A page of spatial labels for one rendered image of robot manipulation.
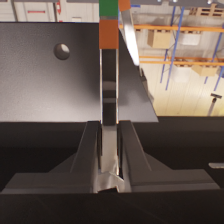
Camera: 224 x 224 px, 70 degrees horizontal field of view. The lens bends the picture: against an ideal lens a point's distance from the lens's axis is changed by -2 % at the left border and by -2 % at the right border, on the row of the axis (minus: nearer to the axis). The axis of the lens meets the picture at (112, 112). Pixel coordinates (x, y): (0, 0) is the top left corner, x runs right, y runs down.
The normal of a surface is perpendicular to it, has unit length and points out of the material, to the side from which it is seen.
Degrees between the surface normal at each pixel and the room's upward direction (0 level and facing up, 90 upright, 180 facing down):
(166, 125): 90
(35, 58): 90
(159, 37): 90
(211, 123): 90
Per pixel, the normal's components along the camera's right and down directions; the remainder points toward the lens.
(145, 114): 0.03, 0.53
